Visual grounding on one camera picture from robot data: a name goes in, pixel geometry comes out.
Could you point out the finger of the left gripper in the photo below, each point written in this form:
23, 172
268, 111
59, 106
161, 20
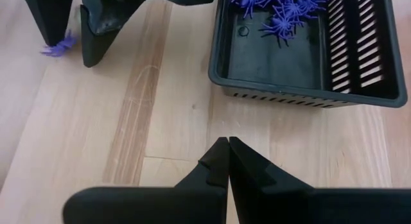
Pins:
96, 44
51, 18

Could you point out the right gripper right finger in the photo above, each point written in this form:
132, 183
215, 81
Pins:
250, 172

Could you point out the black plastic basket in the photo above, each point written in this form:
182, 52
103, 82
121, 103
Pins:
273, 63

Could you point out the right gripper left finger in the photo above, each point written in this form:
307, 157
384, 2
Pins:
215, 166

